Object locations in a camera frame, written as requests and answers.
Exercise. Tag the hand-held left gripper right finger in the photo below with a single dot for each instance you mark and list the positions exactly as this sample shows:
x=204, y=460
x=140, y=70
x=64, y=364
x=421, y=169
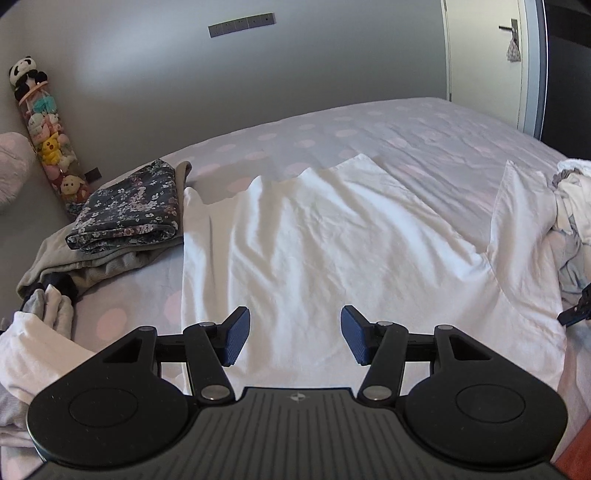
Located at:
x=353, y=334

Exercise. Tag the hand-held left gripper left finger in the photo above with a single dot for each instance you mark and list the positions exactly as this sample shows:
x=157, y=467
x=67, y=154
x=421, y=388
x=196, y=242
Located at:
x=238, y=334

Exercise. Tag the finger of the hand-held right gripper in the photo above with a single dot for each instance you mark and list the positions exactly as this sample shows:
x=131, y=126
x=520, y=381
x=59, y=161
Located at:
x=575, y=314

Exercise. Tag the white t-shirt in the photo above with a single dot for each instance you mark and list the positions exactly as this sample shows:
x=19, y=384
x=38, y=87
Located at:
x=323, y=240

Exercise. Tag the grey crumpled garment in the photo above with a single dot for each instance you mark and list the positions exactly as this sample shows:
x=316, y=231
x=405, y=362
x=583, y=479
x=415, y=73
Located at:
x=570, y=272

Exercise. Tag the beige folded garment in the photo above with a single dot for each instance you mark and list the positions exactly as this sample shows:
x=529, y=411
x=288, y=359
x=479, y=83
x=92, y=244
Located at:
x=115, y=265

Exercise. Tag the person's red trouser leg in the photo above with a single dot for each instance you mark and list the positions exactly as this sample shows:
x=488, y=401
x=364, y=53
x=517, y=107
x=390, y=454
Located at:
x=579, y=461

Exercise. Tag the dark floral folded garment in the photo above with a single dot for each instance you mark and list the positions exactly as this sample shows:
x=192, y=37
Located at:
x=124, y=207

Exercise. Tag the cream folded garment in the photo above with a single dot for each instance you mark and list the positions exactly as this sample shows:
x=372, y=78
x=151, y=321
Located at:
x=37, y=350

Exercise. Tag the polka dot bed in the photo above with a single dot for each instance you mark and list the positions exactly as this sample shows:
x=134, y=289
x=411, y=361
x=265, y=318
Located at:
x=369, y=129

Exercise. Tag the grey folded garment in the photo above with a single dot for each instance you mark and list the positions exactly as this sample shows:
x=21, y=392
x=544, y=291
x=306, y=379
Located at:
x=32, y=307

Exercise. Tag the black wardrobe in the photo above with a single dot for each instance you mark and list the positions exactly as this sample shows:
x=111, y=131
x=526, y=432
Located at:
x=568, y=92

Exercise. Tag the plush toy tube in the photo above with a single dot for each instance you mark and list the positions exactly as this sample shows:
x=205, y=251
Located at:
x=51, y=147

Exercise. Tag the hanging cloth pouch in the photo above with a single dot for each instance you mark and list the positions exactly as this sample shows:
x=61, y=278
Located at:
x=512, y=51

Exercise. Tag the cream door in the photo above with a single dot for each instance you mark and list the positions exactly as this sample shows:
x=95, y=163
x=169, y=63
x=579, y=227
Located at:
x=480, y=60

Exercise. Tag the pale pink printed pillow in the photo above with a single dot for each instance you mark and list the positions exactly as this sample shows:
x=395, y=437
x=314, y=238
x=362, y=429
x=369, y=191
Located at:
x=14, y=170

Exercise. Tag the black wall plug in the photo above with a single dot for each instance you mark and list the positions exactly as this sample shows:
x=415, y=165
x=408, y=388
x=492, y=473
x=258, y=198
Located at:
x=93, y=175

